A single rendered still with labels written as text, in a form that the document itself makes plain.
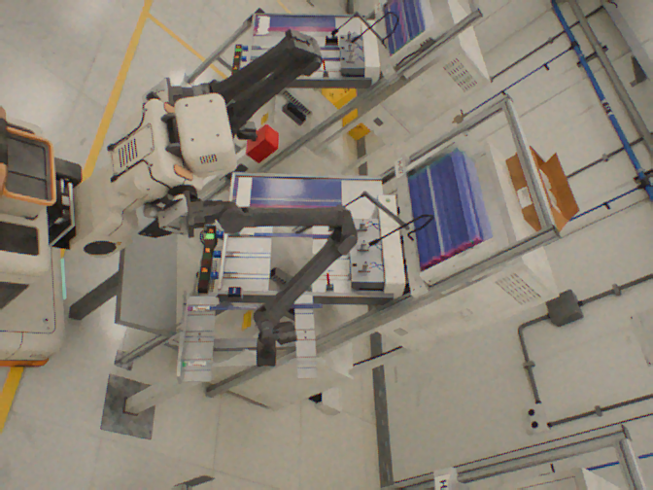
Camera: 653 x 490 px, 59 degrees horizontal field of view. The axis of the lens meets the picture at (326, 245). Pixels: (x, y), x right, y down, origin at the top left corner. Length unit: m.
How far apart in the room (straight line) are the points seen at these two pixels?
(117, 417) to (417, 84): 2.32
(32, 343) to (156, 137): 1.00
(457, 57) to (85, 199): 2.12
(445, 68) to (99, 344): 2.30
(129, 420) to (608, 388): 2.41
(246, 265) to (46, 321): 0.79
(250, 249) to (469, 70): 1.66
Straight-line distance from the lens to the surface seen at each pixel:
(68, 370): 2.73
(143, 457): 2.82
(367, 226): 2.50
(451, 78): 3.42
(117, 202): 1.93
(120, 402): 2.80
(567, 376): 3.54
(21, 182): 1.85
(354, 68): 3.36
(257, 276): 2.39
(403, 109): 3.50
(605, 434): 1.80
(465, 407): 3.77
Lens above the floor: 2.31
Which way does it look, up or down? 31 degrees down
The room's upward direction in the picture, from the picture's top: 60 degrees clockwise
